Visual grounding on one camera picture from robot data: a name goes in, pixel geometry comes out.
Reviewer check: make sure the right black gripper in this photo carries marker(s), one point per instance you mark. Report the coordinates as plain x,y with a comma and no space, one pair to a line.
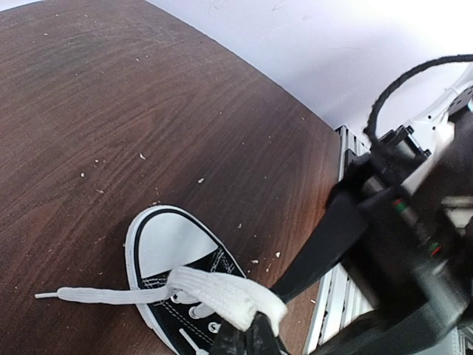
402,229

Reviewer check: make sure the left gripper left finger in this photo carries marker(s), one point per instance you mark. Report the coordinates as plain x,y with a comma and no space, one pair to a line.
229,341

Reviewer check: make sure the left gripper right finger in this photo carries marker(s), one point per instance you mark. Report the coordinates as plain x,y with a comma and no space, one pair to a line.
262,341

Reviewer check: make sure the black white canvas sneaker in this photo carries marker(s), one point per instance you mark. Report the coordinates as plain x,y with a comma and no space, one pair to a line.
184,283

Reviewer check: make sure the aluminium front rail frame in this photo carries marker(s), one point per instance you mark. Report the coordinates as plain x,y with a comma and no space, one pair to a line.
338,303

